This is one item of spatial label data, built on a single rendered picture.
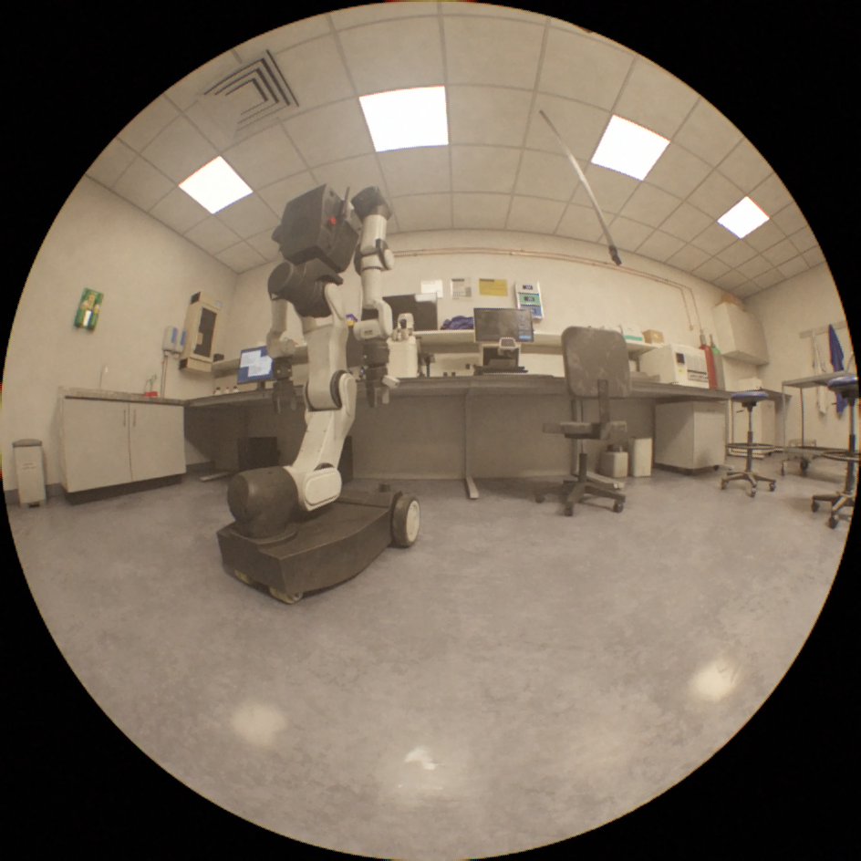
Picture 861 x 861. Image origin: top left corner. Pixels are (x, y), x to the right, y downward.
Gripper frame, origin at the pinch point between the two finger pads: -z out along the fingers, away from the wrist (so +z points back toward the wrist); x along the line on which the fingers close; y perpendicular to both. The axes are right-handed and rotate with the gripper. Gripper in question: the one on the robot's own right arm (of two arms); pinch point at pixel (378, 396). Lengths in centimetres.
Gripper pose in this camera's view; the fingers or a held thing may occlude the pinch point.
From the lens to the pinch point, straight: 91.4
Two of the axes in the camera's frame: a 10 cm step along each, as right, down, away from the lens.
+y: -9.7, 0.1, 2.5
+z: -0.7, -9.8, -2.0
